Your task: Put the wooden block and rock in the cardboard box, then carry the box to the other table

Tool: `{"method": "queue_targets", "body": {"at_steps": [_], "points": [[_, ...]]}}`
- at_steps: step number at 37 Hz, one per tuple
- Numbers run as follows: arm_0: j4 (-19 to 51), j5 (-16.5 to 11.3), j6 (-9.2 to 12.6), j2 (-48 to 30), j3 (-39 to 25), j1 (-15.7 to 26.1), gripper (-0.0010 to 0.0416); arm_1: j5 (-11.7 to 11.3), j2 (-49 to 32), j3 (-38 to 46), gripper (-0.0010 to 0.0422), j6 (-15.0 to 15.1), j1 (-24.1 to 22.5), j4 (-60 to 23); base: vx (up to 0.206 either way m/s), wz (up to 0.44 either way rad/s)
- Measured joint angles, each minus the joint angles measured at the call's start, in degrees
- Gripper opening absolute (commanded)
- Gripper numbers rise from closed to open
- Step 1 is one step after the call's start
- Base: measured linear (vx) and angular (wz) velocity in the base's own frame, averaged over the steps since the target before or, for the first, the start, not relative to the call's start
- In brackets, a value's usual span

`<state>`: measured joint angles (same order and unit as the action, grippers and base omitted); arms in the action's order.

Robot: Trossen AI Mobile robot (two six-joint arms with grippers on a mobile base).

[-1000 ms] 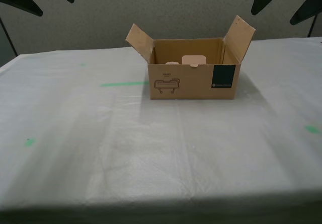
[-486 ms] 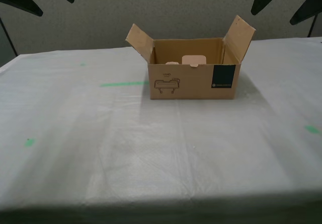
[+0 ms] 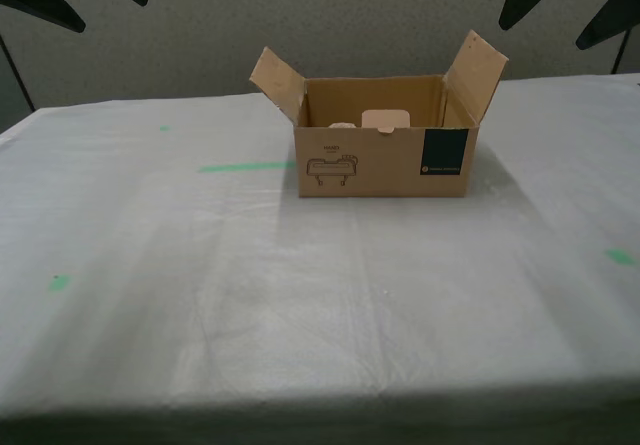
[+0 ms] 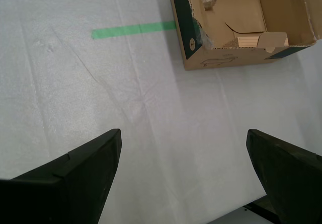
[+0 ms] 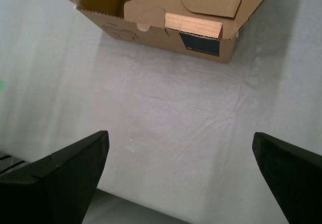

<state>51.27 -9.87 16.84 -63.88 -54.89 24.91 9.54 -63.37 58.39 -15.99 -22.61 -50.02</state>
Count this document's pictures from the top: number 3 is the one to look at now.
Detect white foam table sheet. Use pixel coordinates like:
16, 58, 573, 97
0, 72, 640, 416

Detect black partition post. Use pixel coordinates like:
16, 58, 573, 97
611, 29, 632, 75
0, 33, 37, 112

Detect long green tape strip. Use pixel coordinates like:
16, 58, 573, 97
198, 161, 297, 174

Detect grey fabric partition panel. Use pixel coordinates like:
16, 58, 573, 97
617, 27, 640, 74
0, 0, 640, 112
0, 44, 32, 134

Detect brown cardboard box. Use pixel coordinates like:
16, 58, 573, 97
248, 29, 510, 200

